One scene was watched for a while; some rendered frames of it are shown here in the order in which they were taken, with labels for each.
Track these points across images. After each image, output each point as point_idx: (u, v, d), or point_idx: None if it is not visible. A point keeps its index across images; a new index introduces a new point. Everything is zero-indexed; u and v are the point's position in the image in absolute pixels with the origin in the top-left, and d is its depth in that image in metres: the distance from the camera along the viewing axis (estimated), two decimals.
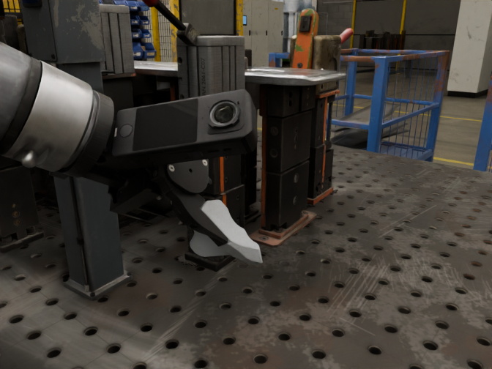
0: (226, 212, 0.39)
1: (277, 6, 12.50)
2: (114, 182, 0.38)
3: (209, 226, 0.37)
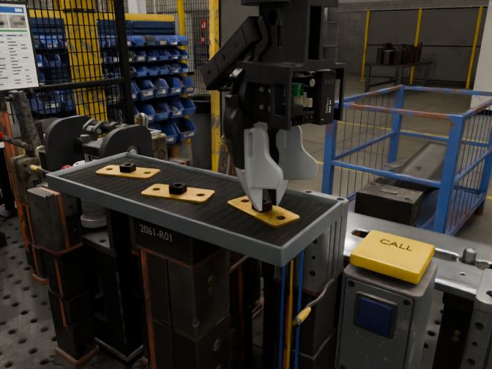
0: (269, 142, 0.44)
1: None
2: None
3: None
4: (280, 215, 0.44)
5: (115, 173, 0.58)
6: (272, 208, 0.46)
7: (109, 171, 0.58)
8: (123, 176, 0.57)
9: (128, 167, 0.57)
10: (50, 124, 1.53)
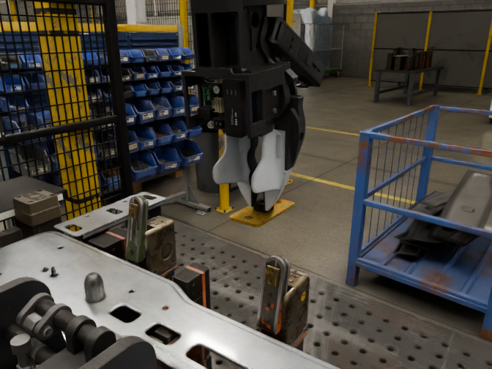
0: None
1: (294, 18, 11.98)
2: (246, 57, 0.35)
3: (299, 142, 0.41)
4: (253, 217, 0.44)
5: None
6: (269, 212, 0.45)
7: None
8: None
9: None
10: (15, 192, 1.13)
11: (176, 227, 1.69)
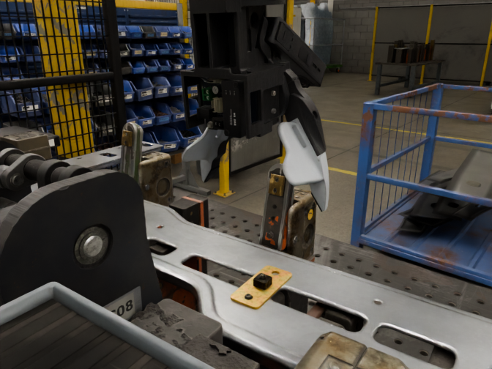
0: None
1: (294, 12, 11.92)
2: (244, 57, 0.35)
3: (318, 124, 0.39)
4: (252, 296, 0.47)
5: None
6: (267, 289, 0.48)
7: None
8: None
9: None
10: None
11: (175, 192, 1.63)
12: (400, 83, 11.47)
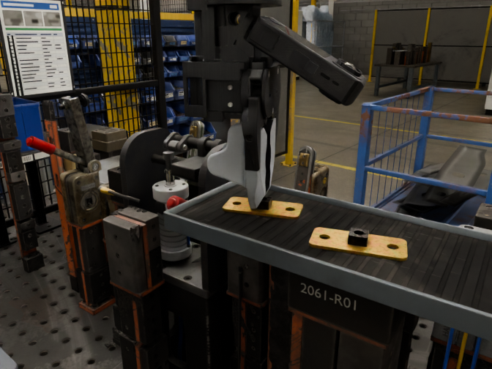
0: (265, 148, 0.42)
1: None
2: (211, 50, 0.40)
3: (258, 147, 0.39)
4: None
5: (249, 209, 0.45)
6: None
7: (239, 207, 0.45)
8: (261, 214, 0.44)
9: (267, 202, 0.44)
10: (87, 132, 1.40)
11: None
12: None
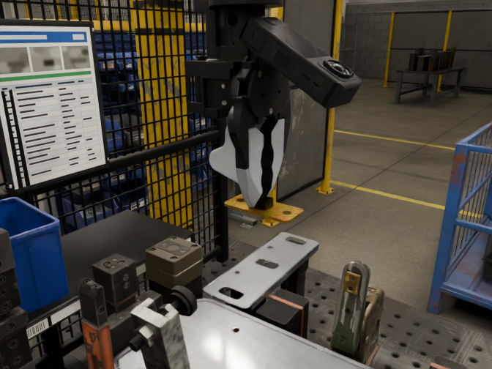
0: (261, 148, 0.42)
1: None
2: (213, 50, 0.41)
3: (244, 146, 0.40)
4: None
5: (247, 207, 0.45)
6: None
7: (240, 204, 0.46)
8: (255, 213, 0.44)
9: (263, 203, 0.44)
10: (132, 237, 0.87)
11: None
12: None
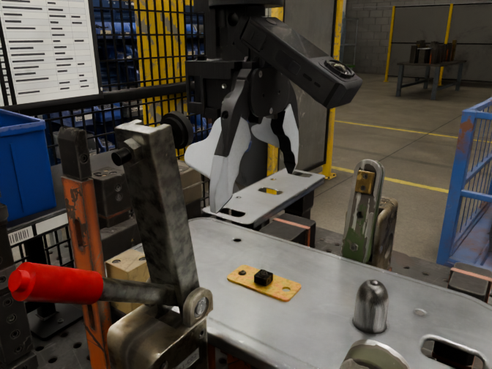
0: (244, 148, 0.40)
1: None
2: (213, 50, 0.41)
3: (232, 128, 0.37)
4: None
5: (248, 282, 0.48)
6: None
7: (241, 278, 0.49)
8: (257, 290, 0.47)
9: (264, 280, 0.47)
10: None
11: None
12: None
